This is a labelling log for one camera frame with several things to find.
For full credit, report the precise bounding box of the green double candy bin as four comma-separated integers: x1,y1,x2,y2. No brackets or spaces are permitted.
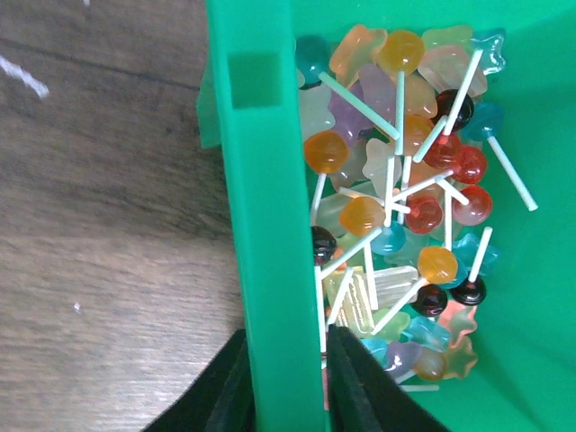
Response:
198,1,575,431

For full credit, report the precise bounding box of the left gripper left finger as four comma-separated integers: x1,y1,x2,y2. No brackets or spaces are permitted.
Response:
144,329,256,431

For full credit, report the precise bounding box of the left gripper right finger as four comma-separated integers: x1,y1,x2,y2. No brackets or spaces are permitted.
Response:
327,326,447,431

